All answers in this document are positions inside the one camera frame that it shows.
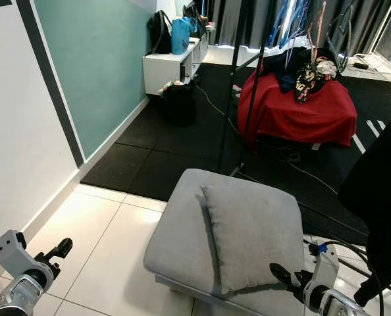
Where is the red cloth covered box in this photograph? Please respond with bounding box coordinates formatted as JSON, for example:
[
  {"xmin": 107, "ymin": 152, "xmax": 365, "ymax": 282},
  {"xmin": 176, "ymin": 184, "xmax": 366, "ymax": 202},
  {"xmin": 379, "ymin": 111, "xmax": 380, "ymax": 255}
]
[{"xmin": 237, "ymin": 63, "xmax": 358, "ymax": 149}]

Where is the blue bag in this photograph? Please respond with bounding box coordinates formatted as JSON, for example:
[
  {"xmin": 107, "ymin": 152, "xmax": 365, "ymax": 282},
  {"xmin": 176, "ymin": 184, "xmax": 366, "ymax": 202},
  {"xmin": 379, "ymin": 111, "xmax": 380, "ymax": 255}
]
[{"xmin": 170, "ymin": 16, "xmax": 200, "ymax": 55}]

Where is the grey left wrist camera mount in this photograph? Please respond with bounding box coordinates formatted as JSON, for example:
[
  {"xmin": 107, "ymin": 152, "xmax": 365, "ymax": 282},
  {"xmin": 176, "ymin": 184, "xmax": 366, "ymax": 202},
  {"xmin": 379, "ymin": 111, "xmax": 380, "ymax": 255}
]
[{"xmin": 0, "ymin": 229, "xmax": 39, "ymax": 280}]

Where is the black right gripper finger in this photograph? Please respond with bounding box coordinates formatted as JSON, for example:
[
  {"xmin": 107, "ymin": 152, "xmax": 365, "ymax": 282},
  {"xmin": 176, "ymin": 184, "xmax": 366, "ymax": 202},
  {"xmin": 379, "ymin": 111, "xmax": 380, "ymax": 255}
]
[{"xmin": 269, "ymin": 263, "xmax": 298, "ymax": 285}]

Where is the white shelf cabinet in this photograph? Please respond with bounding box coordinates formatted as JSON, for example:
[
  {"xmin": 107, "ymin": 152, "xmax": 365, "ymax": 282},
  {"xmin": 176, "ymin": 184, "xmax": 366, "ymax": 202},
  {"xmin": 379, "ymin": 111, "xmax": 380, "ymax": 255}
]
[{"xmin": 142, "ymin": 30, "xmax": 211, "ymax": 97}]

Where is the black power adapter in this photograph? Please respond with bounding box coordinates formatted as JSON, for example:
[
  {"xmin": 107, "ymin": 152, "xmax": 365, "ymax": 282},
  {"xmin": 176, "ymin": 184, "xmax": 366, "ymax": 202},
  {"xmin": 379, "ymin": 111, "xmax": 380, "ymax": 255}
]
[{"xmin": 349, "ymin": 59, "xmax": 375, "ymax": 72}]

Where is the grey fabric ottoman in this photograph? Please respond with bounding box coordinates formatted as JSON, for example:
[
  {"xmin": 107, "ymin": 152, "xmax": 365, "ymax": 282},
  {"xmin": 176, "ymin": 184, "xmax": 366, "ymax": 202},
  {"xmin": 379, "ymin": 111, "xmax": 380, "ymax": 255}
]
[{"xmin": 143, "ymin": 168, "xmax": 309, "ymax": 316}]

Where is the dark grey curtain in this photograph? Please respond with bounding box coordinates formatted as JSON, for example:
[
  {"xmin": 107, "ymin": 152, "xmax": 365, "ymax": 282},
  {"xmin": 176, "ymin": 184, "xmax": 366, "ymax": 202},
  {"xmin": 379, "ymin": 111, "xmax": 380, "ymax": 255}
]
[{"xmin": 205, "ymin": 0, "xmax": 391, "ymax": 57}]

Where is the dark navy garment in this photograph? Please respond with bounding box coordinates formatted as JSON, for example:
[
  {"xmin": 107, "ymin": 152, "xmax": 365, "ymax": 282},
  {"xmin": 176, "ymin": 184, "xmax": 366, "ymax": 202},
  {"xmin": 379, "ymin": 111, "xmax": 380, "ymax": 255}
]
[{"xmin": 261, "ymin": 46, "xmax": 315, "ymax": 93}]

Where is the grey cushion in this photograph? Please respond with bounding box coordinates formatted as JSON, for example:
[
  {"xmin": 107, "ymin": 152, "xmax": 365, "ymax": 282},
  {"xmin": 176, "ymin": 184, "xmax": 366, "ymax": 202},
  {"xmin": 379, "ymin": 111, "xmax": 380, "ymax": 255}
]
[{"xmin": 201, "ymin": 183, "xmax": 307, "ymax": 294}]

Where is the black handbag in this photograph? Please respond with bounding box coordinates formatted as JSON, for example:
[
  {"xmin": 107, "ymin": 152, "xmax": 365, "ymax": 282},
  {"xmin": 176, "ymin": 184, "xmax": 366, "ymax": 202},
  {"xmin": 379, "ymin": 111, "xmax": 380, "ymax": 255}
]
[{"xmin": 181, "ymin": 0, "xmax": 209, "ymax": 37}]

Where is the black backpack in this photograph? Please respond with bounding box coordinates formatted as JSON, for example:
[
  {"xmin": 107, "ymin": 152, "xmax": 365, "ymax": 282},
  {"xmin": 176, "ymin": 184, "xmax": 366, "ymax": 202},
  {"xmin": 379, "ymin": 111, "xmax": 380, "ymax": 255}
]
[{"xmin": 147, "ymin": 9, "xmax": 174, "ymax": 55}]

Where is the person leg in black trousers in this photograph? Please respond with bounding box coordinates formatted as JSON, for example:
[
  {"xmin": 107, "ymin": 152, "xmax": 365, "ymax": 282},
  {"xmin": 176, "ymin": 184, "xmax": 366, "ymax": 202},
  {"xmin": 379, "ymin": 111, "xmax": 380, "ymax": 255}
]
[{"xmin": 338, "ymin": 105, "xmax": 391, "ymax": 307}]

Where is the blue hanger bundle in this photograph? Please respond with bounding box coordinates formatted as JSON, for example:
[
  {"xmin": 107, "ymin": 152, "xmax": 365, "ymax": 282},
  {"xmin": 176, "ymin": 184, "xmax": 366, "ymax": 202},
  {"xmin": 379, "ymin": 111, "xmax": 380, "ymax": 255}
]
[{"xmin": 268, "ymin": 0, "xmax": 331, "ymax": 53}]

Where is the white pink cloth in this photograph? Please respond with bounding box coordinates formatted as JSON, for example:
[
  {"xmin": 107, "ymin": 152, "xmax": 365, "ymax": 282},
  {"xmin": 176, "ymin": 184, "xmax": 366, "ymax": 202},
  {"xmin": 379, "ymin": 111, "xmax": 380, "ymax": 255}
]
[{"xmin": 317, "ymin": 58, "xmax": 341, "ymax": 78}]

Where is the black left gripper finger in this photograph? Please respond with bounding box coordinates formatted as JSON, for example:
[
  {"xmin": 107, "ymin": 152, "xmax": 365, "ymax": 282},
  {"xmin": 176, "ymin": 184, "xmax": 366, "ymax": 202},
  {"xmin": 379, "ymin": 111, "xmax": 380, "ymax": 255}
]
[{"xmin": 49, "ymin": 238, "xmax": 74, "ymax": 262}]

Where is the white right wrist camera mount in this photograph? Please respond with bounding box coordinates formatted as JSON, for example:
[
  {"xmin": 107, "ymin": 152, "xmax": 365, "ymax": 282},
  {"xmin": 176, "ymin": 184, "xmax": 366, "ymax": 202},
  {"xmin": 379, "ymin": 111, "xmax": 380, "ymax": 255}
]
[{"xmin": 312, "ymin": 242, "xmax": 341, "ymax": 294}]

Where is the black floor bin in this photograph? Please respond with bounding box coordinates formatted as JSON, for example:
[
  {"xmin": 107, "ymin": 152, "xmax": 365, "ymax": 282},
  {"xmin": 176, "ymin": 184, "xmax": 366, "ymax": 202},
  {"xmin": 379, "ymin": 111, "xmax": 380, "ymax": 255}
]
[{"xmin": 159, "ymin": 79, "xmax": 198, "ymax": 128}]

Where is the black floor mat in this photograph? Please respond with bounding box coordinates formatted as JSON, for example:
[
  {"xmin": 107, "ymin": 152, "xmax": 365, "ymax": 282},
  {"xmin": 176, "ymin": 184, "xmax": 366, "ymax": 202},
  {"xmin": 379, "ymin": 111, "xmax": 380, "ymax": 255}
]
[{"xmin": 80, "ymin": 63, "xmax": 391, "ymax": 246}]

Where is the black metal stand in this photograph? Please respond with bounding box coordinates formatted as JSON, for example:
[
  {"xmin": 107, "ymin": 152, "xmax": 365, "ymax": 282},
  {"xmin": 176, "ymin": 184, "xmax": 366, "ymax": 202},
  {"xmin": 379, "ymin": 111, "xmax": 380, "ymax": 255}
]
[{"xmin": 215, "ymin": 0, "xmax": 269, "ymax": 178}]

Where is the black floral garment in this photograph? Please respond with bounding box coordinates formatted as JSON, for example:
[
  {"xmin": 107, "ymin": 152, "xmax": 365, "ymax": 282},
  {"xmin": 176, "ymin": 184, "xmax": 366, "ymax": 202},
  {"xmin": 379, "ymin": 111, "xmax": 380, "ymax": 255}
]
[{"xmin": 293, "ymin": 63, "xmax": 328, "ymax": 104}]

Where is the yellow floor cable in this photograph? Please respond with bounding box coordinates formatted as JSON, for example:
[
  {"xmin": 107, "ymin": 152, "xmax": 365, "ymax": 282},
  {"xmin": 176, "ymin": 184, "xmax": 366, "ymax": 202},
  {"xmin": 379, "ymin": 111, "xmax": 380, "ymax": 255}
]
[{"xmin": 194, "ymin": 79, "xmax": 244, "ymax": 136}]

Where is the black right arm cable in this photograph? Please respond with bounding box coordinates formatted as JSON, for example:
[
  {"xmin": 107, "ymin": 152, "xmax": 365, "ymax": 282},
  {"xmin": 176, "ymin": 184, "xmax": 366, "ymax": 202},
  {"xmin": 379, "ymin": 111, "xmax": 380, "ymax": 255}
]
[{"xmin": 304, "ymin": 238, "xmax": 386, "ymax": 316}]

